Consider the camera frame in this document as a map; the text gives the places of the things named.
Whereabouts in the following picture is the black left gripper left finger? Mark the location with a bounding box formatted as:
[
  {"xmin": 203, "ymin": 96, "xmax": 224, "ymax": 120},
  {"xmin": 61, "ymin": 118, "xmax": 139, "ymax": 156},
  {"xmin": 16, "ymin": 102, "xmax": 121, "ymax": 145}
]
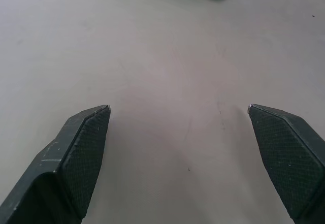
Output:
[{"xmin": 0, "ymin": 104, "xmax": 112, "ymax": 224}]

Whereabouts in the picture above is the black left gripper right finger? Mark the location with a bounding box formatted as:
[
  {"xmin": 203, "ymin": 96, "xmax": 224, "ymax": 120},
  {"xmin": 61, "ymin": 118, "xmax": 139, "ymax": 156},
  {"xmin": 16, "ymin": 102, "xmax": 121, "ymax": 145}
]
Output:
[{"xmin": 247, "ymin": 104, "xmax": 325, "ymax": 224}]

